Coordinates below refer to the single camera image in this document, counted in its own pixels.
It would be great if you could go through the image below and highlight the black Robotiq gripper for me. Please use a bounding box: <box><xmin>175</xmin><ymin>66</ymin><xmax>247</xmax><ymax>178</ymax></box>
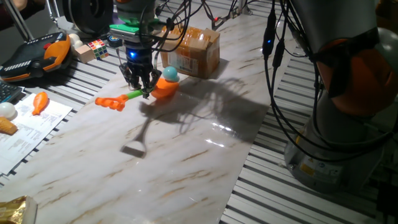
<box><xmin>119</xmin><ymin>45</ymin><xmax>162</xmax><ymax>100</ymax></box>

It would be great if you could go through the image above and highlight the orange toy shovel green handle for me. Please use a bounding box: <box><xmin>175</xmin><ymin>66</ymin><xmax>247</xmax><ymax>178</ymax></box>
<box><xmin>95</xmin><ymin>76</ymin><xmax>180</xmax><ymax>112</ymax></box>

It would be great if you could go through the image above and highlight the small teal ball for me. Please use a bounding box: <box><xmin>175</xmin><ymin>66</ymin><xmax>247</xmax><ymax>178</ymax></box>
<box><xmin>162</xmin><ymin>66</ymin><xmax>180</xmax><ymax>83</ymax></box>

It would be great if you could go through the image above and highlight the person's hand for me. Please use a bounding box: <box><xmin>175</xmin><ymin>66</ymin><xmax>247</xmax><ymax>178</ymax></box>
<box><xmin>12</xmin><ymin>0</ymin><xmax>29</xmax><ymax>11</ymax></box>

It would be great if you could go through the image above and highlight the round black blue tape measure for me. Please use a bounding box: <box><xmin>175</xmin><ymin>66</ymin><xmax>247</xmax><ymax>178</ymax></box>
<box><xmin>107</xmin><ymin>34</ymin><xmax>124</xmax><ymax>48</ymax></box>

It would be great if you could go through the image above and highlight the Rubik's cube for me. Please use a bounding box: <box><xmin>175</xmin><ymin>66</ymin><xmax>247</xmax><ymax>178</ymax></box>
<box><xmin>87</xmin><ymin>39</ymin><xmax>110</xmax><ymax>61</ymax></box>

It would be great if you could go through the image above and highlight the brown cardboard box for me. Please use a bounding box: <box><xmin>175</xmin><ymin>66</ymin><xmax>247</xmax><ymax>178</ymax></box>
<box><xmin>160</xmin><ymin>26</ymin><xmax>221</xmax><ymax>80</ymax></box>

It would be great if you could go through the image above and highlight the plain wooden cube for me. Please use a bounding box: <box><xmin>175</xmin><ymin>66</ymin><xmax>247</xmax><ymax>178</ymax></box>
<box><xmin>74</xmin><ymin>44</ymin><xmax>96</xmax><ymax>64</ymax></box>

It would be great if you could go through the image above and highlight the small white figurine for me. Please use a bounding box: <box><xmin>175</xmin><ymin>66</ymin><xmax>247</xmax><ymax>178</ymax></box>
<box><xmin>68</xmin><ymin>33</ymin><xmax>84</xmax><ymax>50</ymax></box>

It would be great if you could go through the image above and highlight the black filament spool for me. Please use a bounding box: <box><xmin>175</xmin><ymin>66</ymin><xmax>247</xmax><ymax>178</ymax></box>
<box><xmin>62</xmin><ymin>0</ymin><xmax>114</xmax><ymax>35</ymax></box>

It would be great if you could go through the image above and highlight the marble pattern mat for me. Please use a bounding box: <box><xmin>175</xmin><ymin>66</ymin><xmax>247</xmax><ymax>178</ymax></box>
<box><xmin>0</xmin><ymin>6</ymin><xmax>298</xmax><ymax>224</ymax></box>

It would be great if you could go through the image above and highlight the orange toy chicken drumstick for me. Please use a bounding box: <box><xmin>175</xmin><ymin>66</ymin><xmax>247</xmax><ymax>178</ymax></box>
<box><xmin>31</xmin><ymin>91</ymin><xmax>50</xmax><ymax>116</ymax></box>

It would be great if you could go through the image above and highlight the black orange teach pendant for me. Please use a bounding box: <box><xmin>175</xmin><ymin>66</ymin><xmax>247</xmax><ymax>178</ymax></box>
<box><xmin>0</xmin><ymin>32</ymin><xmax>73</xmax><ymax>83</ymax></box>

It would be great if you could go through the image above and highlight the printed white paper sheet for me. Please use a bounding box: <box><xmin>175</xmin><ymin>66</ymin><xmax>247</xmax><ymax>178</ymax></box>
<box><xmin>0</xmin><ymin>93</ymin><xmax>73</xmax><ymax>175</ymax></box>

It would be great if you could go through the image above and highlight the aluminium profile strut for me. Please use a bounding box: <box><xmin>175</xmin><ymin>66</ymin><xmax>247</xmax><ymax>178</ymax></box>
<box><xmin>236</xmin><ymin>0</ymin><xmax>253</xmax><ymax>16</ymax></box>

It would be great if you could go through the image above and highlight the black computer keyboard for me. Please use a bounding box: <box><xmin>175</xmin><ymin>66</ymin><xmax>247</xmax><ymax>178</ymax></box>
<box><xmin>0</xmin><ymin>81</ymin><xmax>24</xmax><ymax>104</ymax></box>

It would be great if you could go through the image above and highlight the grey metal pole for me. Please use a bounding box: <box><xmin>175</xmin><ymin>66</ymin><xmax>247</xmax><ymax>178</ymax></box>
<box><xmin>2</xmin><ymin>0</ymin><xmax>35</xmax><ymax>43</ymax></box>

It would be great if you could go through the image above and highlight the white toy ball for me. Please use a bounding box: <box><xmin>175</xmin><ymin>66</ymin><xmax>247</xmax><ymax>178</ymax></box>
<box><xmin>0</xmin><ymin>101</ymin><xmax>17</xmax><ymax>121</ymax></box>

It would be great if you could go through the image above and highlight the toy ice cream cone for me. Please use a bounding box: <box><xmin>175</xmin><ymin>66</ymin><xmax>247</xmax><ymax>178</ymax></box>
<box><xmin>0</xmin><ymin>116</ymin><xmax>19</xmax><ymax>136</ymax></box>

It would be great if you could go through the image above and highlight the golden foil snack packet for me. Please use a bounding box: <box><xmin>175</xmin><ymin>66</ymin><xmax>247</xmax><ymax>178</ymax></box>
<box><xmin>0</xmin><ymin>195</ymin><xmax>38</xmax><ymax>224</ymax></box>

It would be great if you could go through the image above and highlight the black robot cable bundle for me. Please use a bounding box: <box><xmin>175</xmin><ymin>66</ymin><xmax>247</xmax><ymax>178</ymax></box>
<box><xmin>136</xmin><ymin>0</ymin><xmax>398</xmax><ymax>162</ymax></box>

